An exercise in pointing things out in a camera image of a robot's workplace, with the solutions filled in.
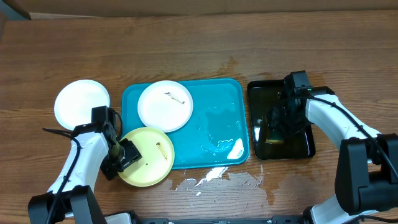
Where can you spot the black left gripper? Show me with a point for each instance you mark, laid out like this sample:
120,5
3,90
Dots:
132,155

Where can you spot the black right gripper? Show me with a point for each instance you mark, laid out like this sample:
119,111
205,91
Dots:
276,122

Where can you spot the yellow plate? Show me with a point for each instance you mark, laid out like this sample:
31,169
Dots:
158,157

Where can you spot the green yellow sponge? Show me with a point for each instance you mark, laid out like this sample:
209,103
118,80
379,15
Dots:
274,137

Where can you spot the large white plate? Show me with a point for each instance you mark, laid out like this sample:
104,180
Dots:
74,103

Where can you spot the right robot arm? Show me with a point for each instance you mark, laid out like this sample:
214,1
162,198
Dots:
366,174

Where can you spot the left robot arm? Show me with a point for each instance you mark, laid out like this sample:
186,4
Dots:
95,148

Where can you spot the black tray with water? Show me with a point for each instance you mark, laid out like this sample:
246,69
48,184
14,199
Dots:
261,96

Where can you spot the blue plastic tray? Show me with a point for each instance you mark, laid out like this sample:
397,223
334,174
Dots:
216,133

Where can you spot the small white plate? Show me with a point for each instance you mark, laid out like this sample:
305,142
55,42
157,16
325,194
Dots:
165,105

